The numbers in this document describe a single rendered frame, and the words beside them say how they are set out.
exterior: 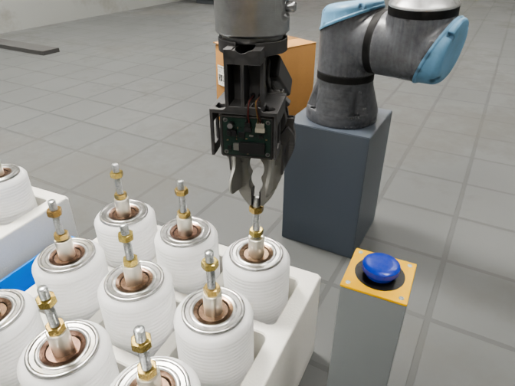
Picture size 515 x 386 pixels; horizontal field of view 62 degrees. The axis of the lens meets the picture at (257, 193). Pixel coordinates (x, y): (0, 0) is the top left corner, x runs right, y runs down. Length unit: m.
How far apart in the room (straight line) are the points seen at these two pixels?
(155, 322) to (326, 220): 0.52
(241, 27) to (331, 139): 0.50
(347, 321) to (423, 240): 0.64
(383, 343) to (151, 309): 0.28
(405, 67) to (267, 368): 0.54
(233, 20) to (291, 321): 0.39
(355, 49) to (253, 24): 0.44
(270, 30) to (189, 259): 0.34
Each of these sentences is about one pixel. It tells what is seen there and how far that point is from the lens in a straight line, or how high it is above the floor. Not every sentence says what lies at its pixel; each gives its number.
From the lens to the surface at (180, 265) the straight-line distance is 0.64.
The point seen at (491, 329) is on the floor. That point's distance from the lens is 0.95.
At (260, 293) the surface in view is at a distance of 0.59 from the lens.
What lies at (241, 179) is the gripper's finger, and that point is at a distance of 0.54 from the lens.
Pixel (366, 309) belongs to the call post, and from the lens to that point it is 0.49.
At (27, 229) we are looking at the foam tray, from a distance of 0.91.
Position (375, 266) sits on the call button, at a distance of 0.48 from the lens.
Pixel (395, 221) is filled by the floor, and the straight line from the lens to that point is 1.16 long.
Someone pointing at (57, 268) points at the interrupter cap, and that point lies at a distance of 0.64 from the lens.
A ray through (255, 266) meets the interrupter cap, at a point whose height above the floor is 0.25.
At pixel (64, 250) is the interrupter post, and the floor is 0.27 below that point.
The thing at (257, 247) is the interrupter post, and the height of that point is 0.27.
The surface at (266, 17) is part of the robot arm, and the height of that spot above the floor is 0.57.
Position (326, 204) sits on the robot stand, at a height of 0.13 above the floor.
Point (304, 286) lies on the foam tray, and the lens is 0.67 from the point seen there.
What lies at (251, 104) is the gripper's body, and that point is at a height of 0.49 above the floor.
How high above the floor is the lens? 0.63
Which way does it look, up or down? 31 degrees down
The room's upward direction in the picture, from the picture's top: straight up
